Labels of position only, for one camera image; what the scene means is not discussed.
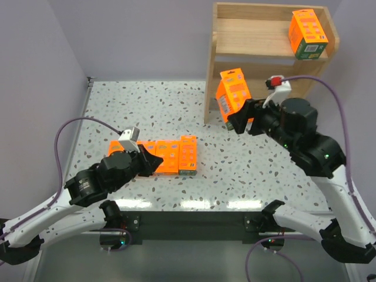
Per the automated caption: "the orange sponge box wide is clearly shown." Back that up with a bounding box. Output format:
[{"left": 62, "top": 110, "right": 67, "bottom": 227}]
[
  {"left": 108, "top": 140, "right": 156, "bottom": 156},
  {"left": 156, "top": 140, "right": 180, "bottom": 176}
]

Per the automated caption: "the orange sponge box narrow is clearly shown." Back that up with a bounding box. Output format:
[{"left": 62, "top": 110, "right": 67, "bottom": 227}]
[
  {"left": 216, "top": 68, "right": 251, "bottom": 131},
  {"left": 178, "top": 135, "right": 197, "bottom": 176}
]

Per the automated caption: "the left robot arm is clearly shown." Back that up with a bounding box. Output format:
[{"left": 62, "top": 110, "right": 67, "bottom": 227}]
[{"left": 1, "top": 146, "right": 163, "bottom": 265}]

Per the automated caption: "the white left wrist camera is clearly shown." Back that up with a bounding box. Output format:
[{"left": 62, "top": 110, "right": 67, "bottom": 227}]
[{"left": 117, "top": 126, "right": 140, "bottom": 153}]

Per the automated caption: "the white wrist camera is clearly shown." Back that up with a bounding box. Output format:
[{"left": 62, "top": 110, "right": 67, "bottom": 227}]
[
  {"left": 117, "top": 126, "right": 140, "bottom": 153},
  {"left": 263, "top": 75, "right": 292, "bottom": 108}
]

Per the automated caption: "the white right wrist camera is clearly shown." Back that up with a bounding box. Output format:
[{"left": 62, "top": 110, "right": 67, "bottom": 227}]
[{"left": 263, "top": 75, "right": 292, "bottom": 108}]

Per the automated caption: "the wooden shelf unit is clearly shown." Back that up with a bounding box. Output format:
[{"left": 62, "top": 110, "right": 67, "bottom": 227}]
[{"left": 204, "top": 2, "right": 340, "bottom": 123}]

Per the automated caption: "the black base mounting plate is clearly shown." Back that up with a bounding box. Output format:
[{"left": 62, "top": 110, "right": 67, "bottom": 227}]
[{"left": 105, "top": 211, "right": 292, "bottom": 244}]

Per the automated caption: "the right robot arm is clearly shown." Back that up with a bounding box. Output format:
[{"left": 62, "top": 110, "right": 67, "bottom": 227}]
[{"left": 228, "top": 98, "right": 375, "bottom": 264}]

